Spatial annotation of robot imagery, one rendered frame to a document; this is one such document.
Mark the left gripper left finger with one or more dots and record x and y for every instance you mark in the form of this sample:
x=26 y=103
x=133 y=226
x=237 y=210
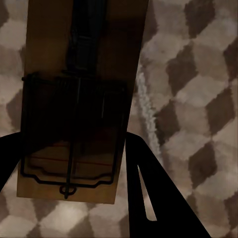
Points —
x=10 y=154

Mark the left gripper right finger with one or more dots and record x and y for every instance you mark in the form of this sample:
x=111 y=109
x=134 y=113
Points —
x=175 y=218

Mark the mousetrap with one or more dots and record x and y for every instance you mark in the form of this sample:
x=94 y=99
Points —
x=81 y=61

